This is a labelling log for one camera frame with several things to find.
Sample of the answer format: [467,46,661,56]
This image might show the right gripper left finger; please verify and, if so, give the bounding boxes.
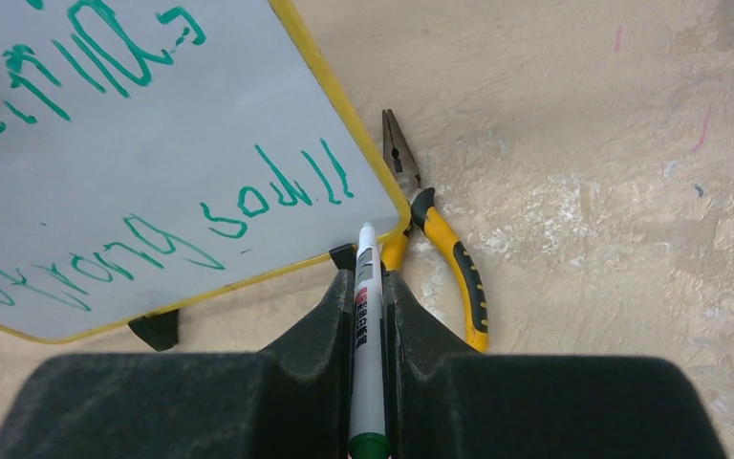
[255,270,355,458]

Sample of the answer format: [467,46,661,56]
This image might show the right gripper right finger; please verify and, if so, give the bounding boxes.
[382,271,476,458]

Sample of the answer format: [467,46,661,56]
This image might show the green whiteboard marker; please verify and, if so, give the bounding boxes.
[348,222,391,458]

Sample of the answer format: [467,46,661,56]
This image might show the yellow framed whiteboard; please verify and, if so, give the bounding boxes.
[0,1,409,343]

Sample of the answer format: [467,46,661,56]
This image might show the yellow handled pliers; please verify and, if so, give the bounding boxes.
[381,109,489,353]

